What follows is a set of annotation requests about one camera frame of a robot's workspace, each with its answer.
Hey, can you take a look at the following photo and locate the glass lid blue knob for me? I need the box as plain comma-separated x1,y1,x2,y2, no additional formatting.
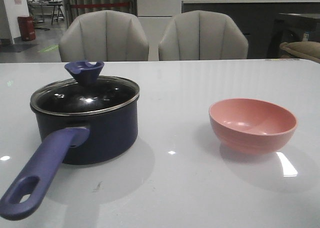
30,60,140,116

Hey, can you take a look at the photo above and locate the pink plastic bowl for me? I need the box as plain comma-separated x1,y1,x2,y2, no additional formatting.
208,98,298,155

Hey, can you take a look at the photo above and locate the right beige chair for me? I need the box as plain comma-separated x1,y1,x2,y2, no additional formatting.
158,10,249,61

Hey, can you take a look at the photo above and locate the beige chair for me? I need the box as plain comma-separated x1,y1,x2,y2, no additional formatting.
58,10,149,62
158,10,249,61

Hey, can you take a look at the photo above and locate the left beige chair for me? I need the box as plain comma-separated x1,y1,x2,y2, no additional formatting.
58,10,149,62

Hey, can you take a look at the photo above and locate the white cabinet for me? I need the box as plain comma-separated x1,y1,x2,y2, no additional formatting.
136,0,182,61

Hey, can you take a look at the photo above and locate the red barrier belt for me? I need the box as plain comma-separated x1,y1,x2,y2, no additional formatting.
70,1,131,8

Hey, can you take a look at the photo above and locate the dark grey counter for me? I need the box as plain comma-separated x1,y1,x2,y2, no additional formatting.
182,0,320,59

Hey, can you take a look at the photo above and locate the red trash bin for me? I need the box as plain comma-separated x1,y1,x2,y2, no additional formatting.
17,15,36,41

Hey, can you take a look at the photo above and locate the tan cushion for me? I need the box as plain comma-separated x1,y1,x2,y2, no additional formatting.
279,41,320,63

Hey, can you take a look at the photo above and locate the background desk with items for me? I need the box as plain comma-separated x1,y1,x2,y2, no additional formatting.
26,0,65,24

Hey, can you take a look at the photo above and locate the blue saucepan with handle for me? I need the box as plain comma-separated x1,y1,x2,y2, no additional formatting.
0,76,140,222

